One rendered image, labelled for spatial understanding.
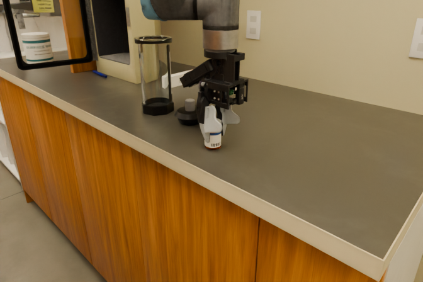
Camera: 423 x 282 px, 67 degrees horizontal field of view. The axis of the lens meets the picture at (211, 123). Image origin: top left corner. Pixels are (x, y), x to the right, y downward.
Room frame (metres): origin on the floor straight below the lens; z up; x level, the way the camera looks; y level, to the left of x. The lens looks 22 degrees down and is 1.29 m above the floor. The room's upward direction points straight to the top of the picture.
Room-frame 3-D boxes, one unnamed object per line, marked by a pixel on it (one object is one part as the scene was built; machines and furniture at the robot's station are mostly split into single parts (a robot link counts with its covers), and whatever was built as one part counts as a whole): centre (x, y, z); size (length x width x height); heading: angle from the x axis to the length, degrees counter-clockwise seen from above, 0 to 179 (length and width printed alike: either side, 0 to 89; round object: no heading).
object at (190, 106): (0.87, 0.06, 0.97); 0.09 x 0.09 x 0.07
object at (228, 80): (0.69, -0.02, 1.12); 0.09 x 0.08 x 0.12; 49
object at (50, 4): (1.39, 0.67, 1.19); 0.30 x 0.01 x 0.40; 127
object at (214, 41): (0.69, -0.02, 1.20); 0.08 x 0.08 x 0.05
